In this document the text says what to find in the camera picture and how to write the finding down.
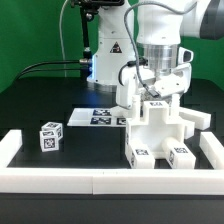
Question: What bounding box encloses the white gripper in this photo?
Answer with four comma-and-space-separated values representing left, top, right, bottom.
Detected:
116, 46, 194, 110

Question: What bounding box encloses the white chair seat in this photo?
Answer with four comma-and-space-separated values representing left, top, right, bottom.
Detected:
125, 95, 185, 159

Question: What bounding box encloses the white chair back piece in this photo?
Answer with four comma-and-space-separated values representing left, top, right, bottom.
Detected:
111, 101, 211, 139

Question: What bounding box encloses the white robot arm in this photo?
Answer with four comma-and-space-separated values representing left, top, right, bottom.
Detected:
88, 0, 224, 109

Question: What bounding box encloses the white marker tag sheet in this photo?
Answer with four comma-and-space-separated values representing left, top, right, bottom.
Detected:
67, 108, 126, 127

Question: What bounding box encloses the grey braided cable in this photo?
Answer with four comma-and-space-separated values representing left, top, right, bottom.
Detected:
123, 0, 201, 98

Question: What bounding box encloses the black cable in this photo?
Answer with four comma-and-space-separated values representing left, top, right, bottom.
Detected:
14, 59, 92, 81

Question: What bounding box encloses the white U-shaped fence wall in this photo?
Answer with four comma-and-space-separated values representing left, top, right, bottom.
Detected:
0, 130, 224, 195

